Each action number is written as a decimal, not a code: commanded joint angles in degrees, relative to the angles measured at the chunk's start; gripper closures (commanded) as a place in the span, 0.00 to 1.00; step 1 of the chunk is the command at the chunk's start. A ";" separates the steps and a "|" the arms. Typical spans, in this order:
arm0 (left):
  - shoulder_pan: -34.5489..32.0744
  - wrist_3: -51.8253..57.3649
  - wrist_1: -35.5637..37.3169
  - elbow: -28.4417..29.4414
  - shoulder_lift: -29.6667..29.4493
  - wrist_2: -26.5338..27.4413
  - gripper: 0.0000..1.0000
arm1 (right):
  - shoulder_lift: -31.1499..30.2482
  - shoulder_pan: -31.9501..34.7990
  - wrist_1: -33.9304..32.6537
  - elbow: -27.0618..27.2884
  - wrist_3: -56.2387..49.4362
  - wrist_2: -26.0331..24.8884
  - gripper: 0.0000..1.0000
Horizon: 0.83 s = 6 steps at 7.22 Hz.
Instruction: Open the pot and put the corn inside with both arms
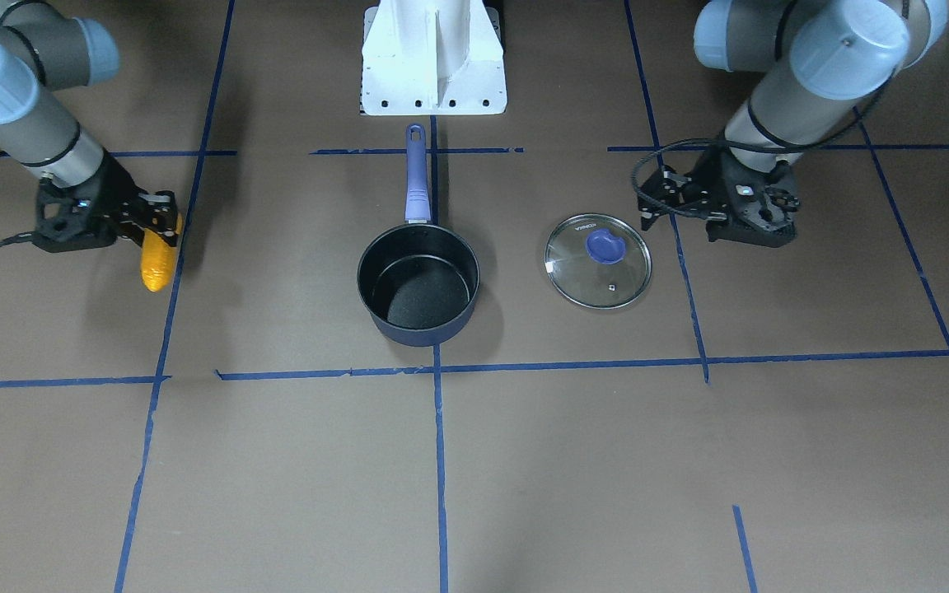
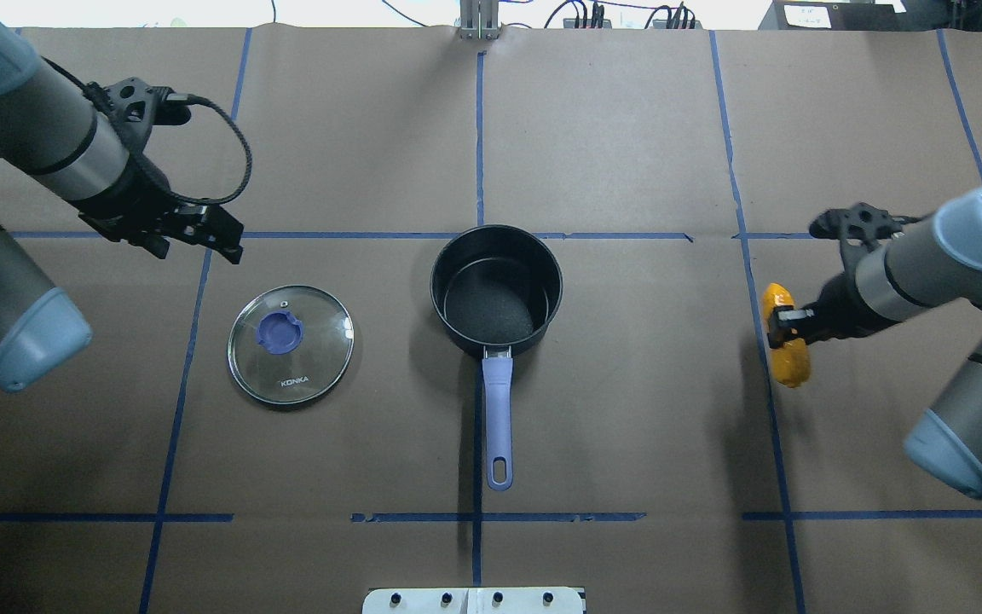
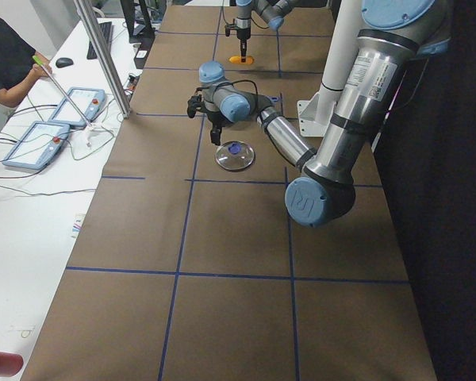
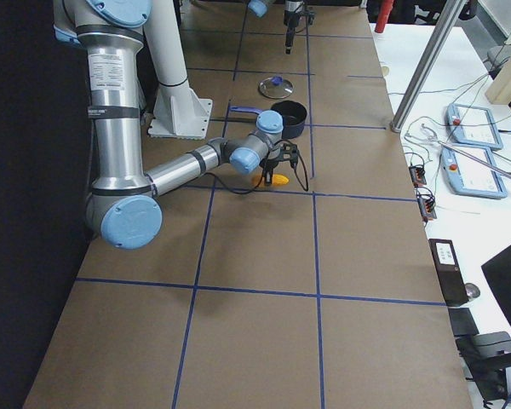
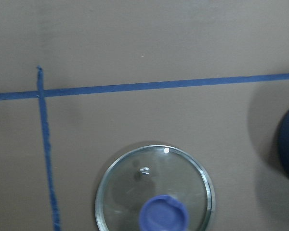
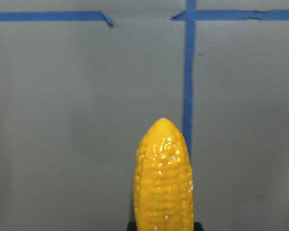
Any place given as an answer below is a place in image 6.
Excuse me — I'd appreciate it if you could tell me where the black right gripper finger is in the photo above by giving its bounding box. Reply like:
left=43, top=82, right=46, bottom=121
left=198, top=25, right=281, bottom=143
left=127, top=221, right=204, bottom=231

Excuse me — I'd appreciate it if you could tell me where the yellow toy corn cob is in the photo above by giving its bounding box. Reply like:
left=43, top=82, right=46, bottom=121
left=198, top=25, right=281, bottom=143
left=133, top=118, right=194, bottom=227

